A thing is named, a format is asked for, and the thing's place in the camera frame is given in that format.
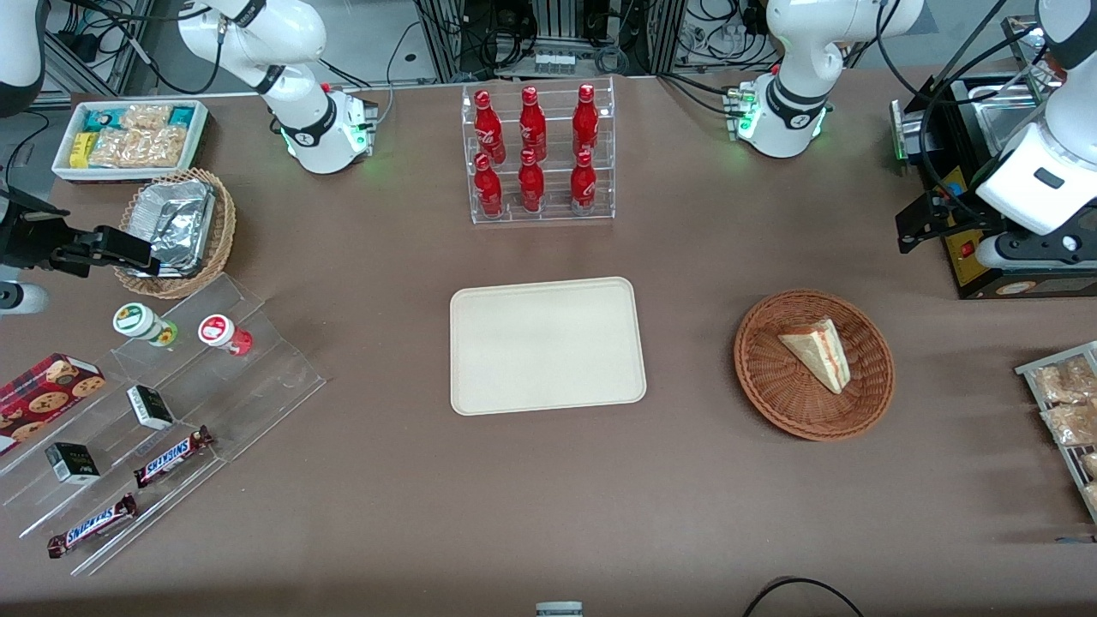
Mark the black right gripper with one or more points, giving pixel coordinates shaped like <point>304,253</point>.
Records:
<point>32,240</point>

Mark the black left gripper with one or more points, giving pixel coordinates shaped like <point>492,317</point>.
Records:
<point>953,214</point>

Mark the triangular sandwich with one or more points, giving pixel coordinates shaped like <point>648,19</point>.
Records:
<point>818,350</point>

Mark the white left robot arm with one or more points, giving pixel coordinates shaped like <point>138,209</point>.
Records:
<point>806,51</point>

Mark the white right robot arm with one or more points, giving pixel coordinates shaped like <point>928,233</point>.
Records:
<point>300,34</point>

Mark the light oval wicker basket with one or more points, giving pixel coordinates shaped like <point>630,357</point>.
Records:
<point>224,227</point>

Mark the tray of wrapped snacks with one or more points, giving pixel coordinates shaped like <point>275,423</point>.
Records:
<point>1028,370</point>

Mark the round brown wicker basket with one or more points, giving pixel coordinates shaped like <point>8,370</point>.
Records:
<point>771,377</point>

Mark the beige plastic tray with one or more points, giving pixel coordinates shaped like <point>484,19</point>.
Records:
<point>548,347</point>

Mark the green lidded cup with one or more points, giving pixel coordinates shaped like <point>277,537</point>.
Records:
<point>137,320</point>

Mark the black machine with yellow label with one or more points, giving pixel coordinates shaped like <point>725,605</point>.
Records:
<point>977,274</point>

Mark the large clear snack bag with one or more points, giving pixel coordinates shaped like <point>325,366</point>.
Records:
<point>137,147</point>

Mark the yellow snack packet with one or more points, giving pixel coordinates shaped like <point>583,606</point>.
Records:
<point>80,150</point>

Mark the red lidded cup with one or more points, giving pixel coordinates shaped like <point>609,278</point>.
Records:
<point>217,330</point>

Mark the white rectangular bin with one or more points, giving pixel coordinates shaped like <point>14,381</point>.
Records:
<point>199,141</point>

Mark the teal snack packet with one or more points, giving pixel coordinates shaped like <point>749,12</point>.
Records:
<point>182,115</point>
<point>101,118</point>

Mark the small clear snack bag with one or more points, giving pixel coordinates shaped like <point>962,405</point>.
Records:
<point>146,116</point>

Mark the small black box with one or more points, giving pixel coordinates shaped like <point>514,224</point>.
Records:
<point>72,464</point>
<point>151,408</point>

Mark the red cookie box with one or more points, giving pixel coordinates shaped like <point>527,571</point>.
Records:
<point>43,396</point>

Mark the clear acrylic stepped shelf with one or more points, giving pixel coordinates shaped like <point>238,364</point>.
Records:
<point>257,377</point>

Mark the clear bag of pastries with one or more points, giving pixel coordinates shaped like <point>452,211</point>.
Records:
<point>1067,381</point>
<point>1090,464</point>
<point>1071,424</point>

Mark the red cola bottle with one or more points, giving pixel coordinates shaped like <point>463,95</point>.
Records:
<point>585,120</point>
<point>488,128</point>
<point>531,187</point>
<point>532,124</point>
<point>583,187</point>

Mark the clear acrylic bottle rack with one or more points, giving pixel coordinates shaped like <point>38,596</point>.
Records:
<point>557,206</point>

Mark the red soda cans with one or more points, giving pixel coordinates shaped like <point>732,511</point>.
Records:
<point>489,190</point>

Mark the small grey object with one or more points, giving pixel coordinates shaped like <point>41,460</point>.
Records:
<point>559,609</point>

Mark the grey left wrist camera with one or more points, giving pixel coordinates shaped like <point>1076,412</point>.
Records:
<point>1028,251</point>

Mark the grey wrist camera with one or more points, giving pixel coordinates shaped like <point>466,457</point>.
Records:
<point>21,298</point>
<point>1028,251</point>

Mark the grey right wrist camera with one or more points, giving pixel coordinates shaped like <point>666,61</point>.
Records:
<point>21,298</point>

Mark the aluminium frame structure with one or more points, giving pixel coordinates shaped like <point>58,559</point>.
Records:
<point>557,26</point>

